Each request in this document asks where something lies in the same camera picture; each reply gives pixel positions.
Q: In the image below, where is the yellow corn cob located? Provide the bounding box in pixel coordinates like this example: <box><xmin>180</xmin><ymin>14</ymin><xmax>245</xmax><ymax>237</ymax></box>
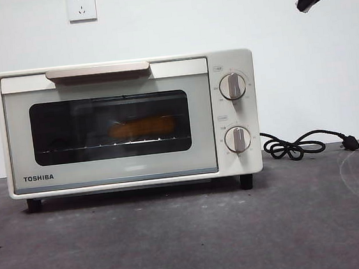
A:
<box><xmin>107</xmin><ymin>114</ymin><xmax>178</xmax><ymax>141</ymax></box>

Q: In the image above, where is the oven door with beige handle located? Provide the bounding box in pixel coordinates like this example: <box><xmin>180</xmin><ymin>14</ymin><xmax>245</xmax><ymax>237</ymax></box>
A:
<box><xmin>0</xmin><ymin>53</ymin><xmax>220</xmax><ymax>195</ymax></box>

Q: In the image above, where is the cream round oven knob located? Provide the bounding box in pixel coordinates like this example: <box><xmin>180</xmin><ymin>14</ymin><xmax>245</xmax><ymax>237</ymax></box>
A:
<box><xmin>223</xmin><ymin>125</ymin><xmax>252</xmax><ymax>155</ymax></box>
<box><xmin>217</xmin><ymin>71</ymin><xmax>249</xmax><ymax>102</ymax></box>

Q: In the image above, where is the cream Toshiba toaster oven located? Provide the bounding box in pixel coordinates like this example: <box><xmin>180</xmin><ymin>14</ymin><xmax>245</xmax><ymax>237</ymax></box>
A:
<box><xmin>0</xmin><ymin>46</ymin><xmax>267</xmax><ymax>216</ymax></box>

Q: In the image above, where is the black oven foot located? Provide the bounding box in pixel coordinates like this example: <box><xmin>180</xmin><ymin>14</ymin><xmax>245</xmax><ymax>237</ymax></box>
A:
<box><xmin>238</xmin><ymin>173</ymin><xmax>254</xmax><ymax>190</ymax></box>
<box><xmin>26</xmin><ymin>197</ymin><xmax>43</xmax><ymax>214</ymax></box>

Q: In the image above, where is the white wall socket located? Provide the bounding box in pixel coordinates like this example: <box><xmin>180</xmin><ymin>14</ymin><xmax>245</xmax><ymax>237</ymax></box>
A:
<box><xmin>66</xmin><ymin>0</ymin><xmax>98</xmax><ymax>24</ymax></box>

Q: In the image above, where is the black power cable with plug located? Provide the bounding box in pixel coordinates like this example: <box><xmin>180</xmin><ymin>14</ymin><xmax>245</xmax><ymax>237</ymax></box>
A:
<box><xmin>259</xmin><ymin>121</ymin><xmax>359</xmax><ymax>165</ymax></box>

